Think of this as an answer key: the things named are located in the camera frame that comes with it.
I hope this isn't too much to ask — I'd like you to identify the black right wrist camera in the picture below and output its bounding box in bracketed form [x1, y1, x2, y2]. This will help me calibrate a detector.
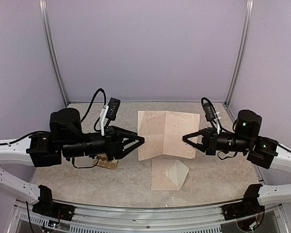
[201, 97, 222, 134]

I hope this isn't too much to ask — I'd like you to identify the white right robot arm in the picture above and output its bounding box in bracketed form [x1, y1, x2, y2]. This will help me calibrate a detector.
[182, 110, 291, 216]

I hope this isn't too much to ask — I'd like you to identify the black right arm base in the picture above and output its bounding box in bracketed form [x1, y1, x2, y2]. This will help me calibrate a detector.
[222, 184, 265, 220]

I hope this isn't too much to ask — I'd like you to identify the aluminium front table rail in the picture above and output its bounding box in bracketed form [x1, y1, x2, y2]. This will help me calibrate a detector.
[13, 191, 288, 233]

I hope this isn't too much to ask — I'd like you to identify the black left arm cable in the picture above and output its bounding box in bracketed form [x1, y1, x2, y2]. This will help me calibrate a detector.
[71, 88, 112, 169]

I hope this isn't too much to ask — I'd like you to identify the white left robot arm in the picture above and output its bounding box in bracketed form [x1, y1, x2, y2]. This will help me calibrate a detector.
[0, 108, 145, 167]

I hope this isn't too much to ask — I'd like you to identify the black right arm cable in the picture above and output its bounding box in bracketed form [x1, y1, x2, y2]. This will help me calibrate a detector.
[200, 97, 291, 161]

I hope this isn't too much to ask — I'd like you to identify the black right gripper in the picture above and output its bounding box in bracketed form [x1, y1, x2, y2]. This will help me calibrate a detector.
[183, 127, 252, 156]

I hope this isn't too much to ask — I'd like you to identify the spare letter paper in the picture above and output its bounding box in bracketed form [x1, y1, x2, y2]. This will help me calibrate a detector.
[137, 111, 200, 161]

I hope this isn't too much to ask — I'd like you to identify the round sticker sheet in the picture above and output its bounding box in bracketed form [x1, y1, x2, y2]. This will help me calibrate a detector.
[93, 154, 118, 170]

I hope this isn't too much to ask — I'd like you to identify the aluminium left corner post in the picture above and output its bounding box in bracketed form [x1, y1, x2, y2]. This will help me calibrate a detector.
[38, 0, 69, 107]

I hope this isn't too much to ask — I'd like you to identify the aluminium corner post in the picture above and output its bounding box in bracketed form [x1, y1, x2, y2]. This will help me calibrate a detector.
[225, 0, 254, 108]
[38, 0, 69, 107]

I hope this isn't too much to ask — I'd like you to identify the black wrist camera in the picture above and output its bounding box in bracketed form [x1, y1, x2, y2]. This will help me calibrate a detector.
[201, 97, 222, 134]
[98, 97, 121, 136]

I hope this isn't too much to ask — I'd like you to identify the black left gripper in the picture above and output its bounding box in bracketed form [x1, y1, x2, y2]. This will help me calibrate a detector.
[62, 125, 145, 161]

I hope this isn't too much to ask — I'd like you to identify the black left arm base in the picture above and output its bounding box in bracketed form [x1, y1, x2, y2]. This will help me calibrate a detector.
[32, 185, 75, 221]

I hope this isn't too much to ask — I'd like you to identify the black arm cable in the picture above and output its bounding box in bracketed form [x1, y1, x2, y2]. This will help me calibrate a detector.
[71, 88, 112, 169]
[200, 97, 291, 161]

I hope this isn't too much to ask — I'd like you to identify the aluminium right corner post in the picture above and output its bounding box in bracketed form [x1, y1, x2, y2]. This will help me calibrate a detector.
[225, 0, 254, 108]

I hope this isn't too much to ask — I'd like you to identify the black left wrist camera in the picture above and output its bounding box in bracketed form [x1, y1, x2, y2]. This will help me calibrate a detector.
[98, 97, 121, 136]

